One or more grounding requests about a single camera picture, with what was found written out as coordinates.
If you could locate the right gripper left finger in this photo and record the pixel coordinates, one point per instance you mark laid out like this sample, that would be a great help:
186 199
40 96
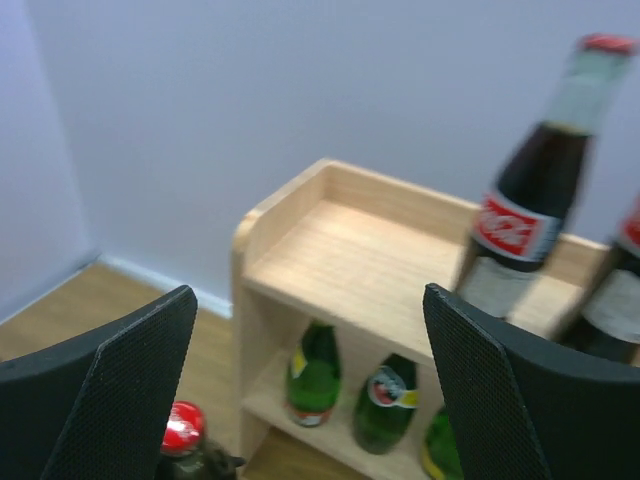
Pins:
95 406

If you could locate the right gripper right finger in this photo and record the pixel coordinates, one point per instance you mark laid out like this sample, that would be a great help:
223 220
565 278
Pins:
523 407

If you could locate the green bottle yellow label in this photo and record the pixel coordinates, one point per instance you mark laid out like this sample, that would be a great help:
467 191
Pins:
439 457

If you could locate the cola bottle front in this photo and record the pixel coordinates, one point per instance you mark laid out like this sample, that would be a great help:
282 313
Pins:
188 454

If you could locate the cola bottle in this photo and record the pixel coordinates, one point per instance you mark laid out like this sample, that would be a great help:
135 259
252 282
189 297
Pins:
605 320
188 454
527 206

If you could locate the green bottle red-white label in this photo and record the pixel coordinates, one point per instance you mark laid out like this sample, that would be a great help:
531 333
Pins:
386 405

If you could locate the wooden two-tier shelf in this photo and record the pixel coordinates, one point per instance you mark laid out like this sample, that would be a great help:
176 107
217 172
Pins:
353 248

